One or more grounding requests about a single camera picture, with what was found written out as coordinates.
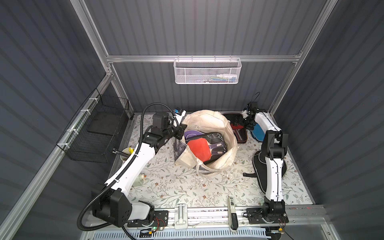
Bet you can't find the cup with yellow item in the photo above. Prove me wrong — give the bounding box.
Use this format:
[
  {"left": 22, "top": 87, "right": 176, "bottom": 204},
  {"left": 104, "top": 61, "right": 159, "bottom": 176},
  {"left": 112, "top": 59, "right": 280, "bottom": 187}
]
[{"left": 120, "top": 148, "right": 134, "bottom": 162}]

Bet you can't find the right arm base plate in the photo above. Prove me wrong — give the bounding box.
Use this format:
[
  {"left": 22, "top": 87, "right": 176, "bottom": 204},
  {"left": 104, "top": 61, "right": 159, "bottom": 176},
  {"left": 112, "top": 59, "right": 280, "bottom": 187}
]
[{"left": 243, "top": 208, "right": 289, "bottom": 225}]

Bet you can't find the left black corrugated cable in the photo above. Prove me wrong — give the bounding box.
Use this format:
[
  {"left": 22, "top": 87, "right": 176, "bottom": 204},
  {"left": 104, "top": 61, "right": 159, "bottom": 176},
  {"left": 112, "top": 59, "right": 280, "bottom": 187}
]
[{"left": 76, "top": 102, "right": 176, "bottom": 240}]

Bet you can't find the black wire side basket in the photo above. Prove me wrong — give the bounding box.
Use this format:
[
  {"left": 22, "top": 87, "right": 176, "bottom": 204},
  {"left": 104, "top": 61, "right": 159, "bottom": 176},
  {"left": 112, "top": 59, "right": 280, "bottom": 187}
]
[{"left": 57, "top": 92, "right": 130, "bottom": 164}]

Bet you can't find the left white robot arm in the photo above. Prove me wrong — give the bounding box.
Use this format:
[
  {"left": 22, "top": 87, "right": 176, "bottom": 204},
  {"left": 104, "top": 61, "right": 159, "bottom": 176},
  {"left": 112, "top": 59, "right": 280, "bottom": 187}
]
[{"left": 92, "top": 124, "right": 187, "bottom": 228}]

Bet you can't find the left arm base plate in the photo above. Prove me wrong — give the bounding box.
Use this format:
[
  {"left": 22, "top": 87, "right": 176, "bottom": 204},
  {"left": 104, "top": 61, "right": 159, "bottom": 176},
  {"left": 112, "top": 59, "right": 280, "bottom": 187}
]
[{"left": 127, "top": 211, "right": 169, "bottom": 228}]

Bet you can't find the red black ping pong set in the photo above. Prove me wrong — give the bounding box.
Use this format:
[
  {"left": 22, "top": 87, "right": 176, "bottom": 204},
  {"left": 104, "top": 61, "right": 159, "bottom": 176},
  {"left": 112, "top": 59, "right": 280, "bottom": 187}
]
[{"left": 223, "top": 113, "right": 248, "bottom": 144}]

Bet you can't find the black white handheld device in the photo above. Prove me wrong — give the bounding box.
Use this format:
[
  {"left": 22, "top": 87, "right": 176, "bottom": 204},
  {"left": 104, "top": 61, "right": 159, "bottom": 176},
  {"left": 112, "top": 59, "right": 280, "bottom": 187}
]
[{"left": 228, "top": 196, "right": 239, "bottom": 233}]

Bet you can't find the white bracket on rail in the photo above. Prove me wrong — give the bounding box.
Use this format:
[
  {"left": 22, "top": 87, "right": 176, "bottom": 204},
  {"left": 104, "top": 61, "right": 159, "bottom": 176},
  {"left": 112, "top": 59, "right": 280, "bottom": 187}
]
[{"left": 174, "top": 204, "right": 189, "bottom": 230}]

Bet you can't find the black paddle case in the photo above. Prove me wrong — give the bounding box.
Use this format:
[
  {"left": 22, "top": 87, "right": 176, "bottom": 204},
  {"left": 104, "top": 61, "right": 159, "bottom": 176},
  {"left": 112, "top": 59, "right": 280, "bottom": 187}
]
[{"left": 243, "top": 148, "right": 287, "bottom": 202}]

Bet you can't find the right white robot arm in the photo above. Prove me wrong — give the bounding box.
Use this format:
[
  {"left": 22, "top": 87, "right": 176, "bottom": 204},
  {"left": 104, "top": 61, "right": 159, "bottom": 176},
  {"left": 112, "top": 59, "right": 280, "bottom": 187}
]
[{"left": 243, "top": 112, "right": 289, "bottom": 224}]

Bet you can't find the white vented floor panel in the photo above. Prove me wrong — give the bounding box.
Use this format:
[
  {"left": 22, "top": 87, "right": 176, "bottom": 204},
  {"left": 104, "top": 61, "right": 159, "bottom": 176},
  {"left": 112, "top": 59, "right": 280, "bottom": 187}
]
[{"left": 91, "top": 227, "right": 269, "bottom": 240}]

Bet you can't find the purple pouch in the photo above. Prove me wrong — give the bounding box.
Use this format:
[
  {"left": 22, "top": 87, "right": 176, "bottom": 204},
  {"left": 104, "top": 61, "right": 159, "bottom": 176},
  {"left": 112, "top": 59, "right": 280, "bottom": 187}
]
[{"left": 184, "top": 130, "right": 205, "bottom": 140}]

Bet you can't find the white wire wall basket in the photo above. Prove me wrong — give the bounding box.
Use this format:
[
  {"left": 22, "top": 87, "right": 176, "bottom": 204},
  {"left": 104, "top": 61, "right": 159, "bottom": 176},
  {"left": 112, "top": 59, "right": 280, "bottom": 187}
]
[{"left": 173, "top": 58, "right": 242, "bottom": 85}]

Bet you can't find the blue paddle case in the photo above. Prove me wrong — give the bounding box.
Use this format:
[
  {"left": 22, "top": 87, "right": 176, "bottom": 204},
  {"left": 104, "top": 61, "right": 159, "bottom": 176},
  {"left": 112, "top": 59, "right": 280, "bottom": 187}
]
[{"left": 250, "top": 124, "right": 266, "bottom": 143}]

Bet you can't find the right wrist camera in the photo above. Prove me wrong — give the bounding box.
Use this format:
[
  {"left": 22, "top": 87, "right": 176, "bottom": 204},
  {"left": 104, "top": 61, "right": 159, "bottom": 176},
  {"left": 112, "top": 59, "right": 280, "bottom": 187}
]
[{"left": 242, "top": 110, "right": 254, "bottom": 120}]

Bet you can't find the cream canvas tote bag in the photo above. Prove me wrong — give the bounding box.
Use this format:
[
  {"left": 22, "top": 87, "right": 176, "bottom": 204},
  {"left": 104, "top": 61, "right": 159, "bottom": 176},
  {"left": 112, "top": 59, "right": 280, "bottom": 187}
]
[{"left": 174, "top": 110, "right": 238, "bottom": 177}]

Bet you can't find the red ping pong paddle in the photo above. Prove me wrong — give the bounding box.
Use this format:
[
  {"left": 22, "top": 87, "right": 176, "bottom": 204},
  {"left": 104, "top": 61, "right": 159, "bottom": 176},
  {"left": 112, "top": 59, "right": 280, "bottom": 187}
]
[{"left": 185, "top": 132, "right": 227, "bottom": 164}]

